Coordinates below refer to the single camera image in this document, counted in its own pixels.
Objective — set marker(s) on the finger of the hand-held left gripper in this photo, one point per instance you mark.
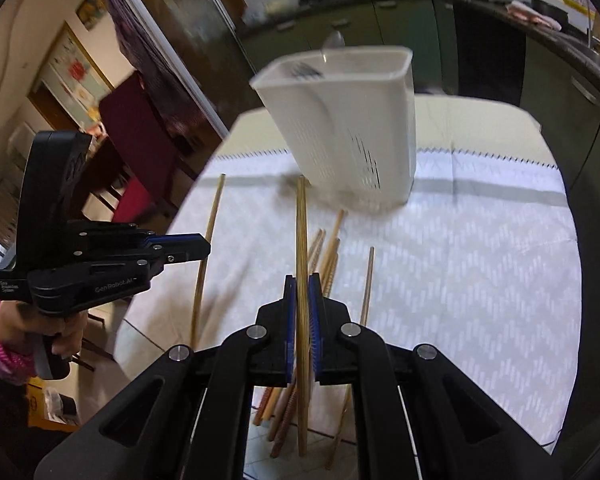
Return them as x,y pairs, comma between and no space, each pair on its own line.
170,240
180,255

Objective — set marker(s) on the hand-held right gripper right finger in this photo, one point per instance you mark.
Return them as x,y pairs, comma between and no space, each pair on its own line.
315,330

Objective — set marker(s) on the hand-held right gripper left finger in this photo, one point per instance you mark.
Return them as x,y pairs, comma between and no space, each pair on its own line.
290,330

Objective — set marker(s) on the wooden chopstick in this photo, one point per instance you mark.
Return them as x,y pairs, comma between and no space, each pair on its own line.
301,230
210,240
332,260
368,280
337,225

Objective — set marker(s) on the white perforated utensil holder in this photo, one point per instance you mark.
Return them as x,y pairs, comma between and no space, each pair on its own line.
340,125

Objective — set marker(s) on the person's left hand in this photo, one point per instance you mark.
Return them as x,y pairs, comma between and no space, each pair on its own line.
15,322

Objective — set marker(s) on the red dining chair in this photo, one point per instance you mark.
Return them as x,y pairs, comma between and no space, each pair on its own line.
140,130

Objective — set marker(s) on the decorated room door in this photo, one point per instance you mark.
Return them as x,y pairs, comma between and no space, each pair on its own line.
72,75

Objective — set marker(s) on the white patterned tablecloth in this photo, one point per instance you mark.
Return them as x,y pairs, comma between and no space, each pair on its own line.
455,270

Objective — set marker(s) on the plaid hanging cloth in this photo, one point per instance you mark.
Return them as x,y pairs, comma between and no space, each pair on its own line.
140,50

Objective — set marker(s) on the glass sliding door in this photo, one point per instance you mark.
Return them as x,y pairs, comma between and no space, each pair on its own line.
195,15

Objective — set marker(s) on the person's dark clothing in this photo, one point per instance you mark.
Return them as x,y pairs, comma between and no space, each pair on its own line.
10,435

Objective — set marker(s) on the plastic bag with vegetables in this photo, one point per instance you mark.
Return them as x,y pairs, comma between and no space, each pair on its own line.
275,7

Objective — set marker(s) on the cream table cover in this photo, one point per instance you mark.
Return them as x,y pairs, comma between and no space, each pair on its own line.
460,120

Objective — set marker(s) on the green drawer cabinet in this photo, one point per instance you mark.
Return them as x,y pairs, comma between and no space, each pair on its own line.
380,30

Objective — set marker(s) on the black built-in appliance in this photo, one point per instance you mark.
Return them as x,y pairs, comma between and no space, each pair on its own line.
487,55

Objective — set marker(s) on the green door cabinet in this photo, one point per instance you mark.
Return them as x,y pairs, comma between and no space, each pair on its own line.
580,110

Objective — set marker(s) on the dark stone kitchen counter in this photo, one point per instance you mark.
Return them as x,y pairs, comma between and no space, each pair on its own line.
555,35

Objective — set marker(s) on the pink cloth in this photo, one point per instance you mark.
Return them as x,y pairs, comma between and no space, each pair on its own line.
532,15

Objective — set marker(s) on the yellow drain basket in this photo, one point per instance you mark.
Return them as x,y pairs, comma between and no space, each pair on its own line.
577,4

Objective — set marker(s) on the framed wall picture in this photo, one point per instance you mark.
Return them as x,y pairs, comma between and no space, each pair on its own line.
91,10

